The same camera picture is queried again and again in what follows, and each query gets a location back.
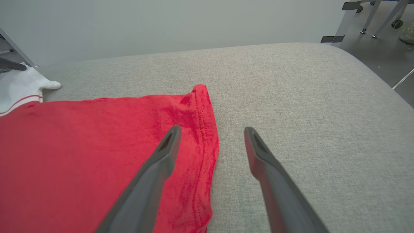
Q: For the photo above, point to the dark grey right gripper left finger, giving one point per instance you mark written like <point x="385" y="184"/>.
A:
<point x="145" y="191"/>

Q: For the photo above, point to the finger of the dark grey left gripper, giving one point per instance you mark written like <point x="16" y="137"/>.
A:
<point x="11" y="65"/>

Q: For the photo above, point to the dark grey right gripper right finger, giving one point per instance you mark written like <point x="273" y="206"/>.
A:
<point x="281" y="194"/>

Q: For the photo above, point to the red white Bulls jersey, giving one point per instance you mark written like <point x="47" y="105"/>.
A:
<point x="81" y="145"/>

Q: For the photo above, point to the thin metal rod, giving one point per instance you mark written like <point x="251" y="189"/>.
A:
<point x="403" y="78"/>

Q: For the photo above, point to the grey leg with dark tape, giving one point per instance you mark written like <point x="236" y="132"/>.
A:
<point x="346" y="22"/>

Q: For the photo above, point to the grey slanted metal leg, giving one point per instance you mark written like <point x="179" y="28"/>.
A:
<point x="389" y="19"/>
<point x="370" y="16"/>

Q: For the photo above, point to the light sneaker shoe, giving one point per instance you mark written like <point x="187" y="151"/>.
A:
<point x="408" y="34"/>

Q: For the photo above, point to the black caster wheel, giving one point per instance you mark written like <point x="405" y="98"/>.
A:
<point x="397" y="24"/>

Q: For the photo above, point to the grey partition end post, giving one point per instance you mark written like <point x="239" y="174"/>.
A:
<point x="16" y="47"/>

